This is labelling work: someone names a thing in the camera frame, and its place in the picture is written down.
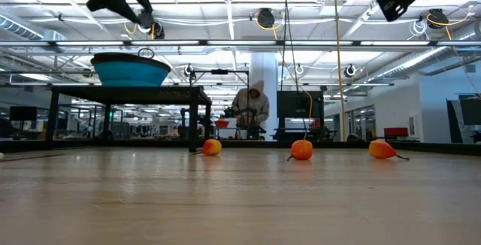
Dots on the white square pillar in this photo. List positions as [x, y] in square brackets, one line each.
[265, 64]

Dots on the small orange pepper middle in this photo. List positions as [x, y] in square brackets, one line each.
[301, 150]

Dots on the blue grey collapsible colander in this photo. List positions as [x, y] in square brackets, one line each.
[129, 74]

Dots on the black perforated metal shelf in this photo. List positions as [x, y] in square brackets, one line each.
[131, 94]

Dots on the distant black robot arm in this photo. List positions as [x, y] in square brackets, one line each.
[228, 111]

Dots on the small orange yellow pear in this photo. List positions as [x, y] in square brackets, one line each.
[381, 150]

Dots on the red plastic bin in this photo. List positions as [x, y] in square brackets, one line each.
[221, 123]

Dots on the black wall monitor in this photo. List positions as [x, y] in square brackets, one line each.
[297, 104]

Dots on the person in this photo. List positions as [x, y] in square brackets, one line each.
[253, 104]

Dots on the black framed screen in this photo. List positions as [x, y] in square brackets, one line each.
[471, 107]

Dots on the red box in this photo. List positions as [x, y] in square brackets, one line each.
[395, 131]

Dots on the small orange pepper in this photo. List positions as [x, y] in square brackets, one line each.
[211, 146]
[301, 150]

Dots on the black distant station frame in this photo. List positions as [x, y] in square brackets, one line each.
[219, 71]

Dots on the black metal table frame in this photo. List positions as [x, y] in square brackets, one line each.
[443, 148]

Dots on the small orange pepper left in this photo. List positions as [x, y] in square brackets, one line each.
[211, 146]

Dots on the small black monitor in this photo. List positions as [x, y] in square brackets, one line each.
[22, 112]

